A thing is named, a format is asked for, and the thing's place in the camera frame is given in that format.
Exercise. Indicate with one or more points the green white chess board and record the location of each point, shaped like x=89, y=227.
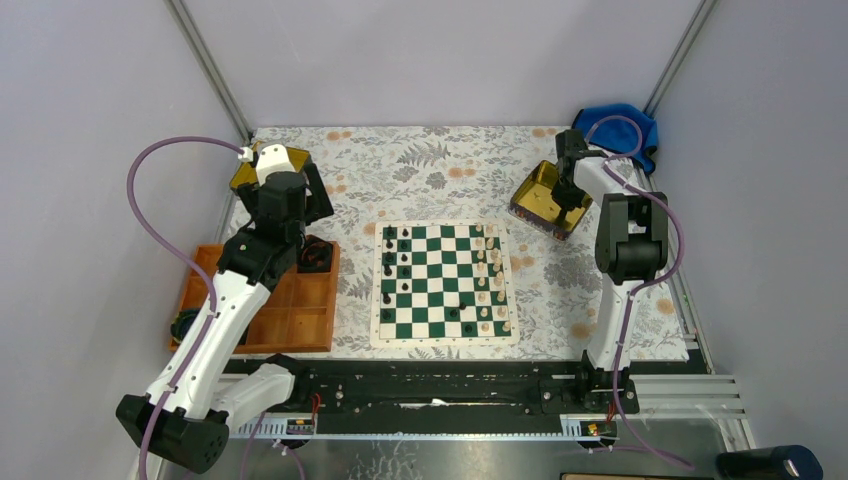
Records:
x=442, y=283

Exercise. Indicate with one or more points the orange compartment tray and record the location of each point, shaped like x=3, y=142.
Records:
x=299, y=315

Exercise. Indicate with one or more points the empty gold tin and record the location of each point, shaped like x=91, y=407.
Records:
x=242, y=173

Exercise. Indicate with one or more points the black cylinder bottom right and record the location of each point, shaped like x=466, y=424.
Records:
x=787, y=462

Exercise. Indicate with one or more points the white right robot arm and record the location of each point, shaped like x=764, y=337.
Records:
x=631, y=246

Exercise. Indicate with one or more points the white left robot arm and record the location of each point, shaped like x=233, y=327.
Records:
x=181, y=418

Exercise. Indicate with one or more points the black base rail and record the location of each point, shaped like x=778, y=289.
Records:
x=535, y=386

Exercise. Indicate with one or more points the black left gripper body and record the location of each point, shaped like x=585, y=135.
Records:
x=317, y=206

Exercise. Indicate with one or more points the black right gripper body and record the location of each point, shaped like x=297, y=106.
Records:
x=566, y=195

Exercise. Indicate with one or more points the gold tin with chess pieces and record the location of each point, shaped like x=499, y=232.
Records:
x=534, y=204

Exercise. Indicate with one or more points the blue cloth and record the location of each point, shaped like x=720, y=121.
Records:
x=623, y=129

